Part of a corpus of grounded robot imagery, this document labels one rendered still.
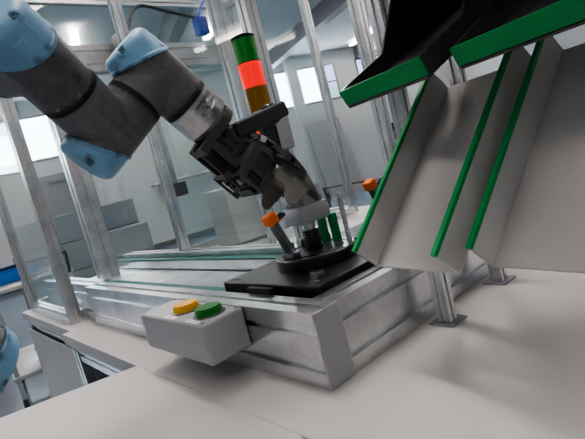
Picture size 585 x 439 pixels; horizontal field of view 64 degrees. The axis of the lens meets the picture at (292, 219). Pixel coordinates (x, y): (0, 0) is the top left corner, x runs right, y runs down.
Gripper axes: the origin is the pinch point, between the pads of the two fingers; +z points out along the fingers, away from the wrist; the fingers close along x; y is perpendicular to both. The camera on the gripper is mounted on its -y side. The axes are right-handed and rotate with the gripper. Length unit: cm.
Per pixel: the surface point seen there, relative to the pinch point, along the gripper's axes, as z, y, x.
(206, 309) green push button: -6.2, 25.0, 0.1
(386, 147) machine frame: 67, -83, -63
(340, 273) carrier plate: 4.1, 13.0, 11.6
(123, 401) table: -4.5, 40.6, -12.8
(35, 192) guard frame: -25, 7, -82
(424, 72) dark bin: -14.5, 0.5, 32.7
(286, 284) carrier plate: 1.0, 16.8, 5.0
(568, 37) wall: 649, -956, -312
